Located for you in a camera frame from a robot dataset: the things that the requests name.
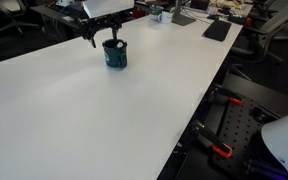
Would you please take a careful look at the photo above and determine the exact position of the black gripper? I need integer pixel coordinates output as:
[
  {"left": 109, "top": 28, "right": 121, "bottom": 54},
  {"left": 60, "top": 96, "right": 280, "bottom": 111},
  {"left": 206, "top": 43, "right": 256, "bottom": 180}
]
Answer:
[{"left": 76, "top": 12, "right": 124, "bottom": 50}]

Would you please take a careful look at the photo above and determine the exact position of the dark blue enamel mug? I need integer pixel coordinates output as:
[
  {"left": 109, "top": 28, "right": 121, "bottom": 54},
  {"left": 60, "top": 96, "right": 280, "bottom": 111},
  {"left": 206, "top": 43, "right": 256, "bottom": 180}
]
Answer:
[{"left": 101, "top": 38, "right": 129, "bottom": 70}]

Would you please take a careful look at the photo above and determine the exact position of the red object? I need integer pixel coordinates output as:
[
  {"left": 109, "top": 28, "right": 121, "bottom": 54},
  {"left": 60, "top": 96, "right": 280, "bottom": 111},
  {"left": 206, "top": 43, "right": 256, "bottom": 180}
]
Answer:
[{"left": 133, "top": 8, "right": 147, "bottom": 20}]

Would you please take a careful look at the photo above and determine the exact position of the white and blue device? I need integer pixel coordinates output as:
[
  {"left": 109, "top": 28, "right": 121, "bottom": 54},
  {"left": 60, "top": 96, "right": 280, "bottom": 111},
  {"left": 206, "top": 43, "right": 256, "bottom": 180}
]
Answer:
[{"left": 55, "top": 0, "right": 76, "bottom": 8}]

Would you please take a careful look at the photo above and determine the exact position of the white coffee mug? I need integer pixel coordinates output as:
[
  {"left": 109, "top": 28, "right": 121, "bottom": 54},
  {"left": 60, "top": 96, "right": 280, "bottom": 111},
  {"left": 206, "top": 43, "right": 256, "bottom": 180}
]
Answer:
[{"left": 157, "top": 10, "right": 174, "bottom": 25}]

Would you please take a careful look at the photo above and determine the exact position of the grey monitor stand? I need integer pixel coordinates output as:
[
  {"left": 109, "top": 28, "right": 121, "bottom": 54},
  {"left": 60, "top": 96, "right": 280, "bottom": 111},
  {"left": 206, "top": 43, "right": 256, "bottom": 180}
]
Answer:
[{"left": 171, "top": 0, "right": 197, "bottom": 27}]

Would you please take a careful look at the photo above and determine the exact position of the dark office chair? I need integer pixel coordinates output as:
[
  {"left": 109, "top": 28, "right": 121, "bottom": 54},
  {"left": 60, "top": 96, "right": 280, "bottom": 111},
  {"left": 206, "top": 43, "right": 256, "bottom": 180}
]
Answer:
[{"left": 0, "top": 0, "right": 40, "bottom": 36}]

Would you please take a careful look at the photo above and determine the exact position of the black device box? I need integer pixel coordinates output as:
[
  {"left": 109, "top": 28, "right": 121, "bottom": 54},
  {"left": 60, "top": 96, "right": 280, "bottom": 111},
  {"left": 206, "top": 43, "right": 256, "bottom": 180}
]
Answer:
[{"left": 189, "top": 0, "right": 211, "bottom": 11}]

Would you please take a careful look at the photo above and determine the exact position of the black flat pad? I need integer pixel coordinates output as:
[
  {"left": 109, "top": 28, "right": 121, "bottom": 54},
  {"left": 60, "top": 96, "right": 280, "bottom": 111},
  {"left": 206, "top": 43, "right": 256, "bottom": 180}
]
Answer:
[{"left": 202, "top": 19, "right": 233, "bottom": 43}]

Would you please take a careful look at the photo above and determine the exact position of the white desk clutter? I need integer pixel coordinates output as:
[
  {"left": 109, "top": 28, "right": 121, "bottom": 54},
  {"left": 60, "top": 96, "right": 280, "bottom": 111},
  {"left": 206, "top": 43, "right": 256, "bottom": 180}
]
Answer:
[{"left": 210, "top": 0, "right": 248, "bottom": 10}]

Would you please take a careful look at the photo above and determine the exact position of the small black box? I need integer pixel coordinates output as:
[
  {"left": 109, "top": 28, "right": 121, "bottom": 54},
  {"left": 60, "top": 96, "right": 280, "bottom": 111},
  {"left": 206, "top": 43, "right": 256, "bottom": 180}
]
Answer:
[{"left": 228, "top": 13, "right": 248, "bottom": 26}]

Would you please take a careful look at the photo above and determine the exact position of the grey mesh office chair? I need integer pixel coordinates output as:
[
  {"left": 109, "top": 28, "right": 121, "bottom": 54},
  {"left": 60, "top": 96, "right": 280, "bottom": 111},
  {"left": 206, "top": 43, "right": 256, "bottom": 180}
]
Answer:
[{"left": 230, "top": 0, "right": 288, "bottom": 66}]

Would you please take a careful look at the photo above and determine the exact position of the black clamp with orange handle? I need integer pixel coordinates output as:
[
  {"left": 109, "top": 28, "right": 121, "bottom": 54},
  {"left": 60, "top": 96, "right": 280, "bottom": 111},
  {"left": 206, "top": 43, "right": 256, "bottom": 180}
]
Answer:
[
  {"left": 212, "top": 84, "right": 244, "bottom": 106},
  {"left": 191, "top": 120, "right": 234, "bottom": 160}
]

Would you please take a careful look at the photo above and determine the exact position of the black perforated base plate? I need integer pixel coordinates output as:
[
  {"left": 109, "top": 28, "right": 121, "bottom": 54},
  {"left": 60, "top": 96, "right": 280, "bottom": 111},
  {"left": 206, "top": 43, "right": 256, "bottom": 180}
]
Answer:
[{"left": 175, "top": 72, "right": 288, "bottom": 180}]

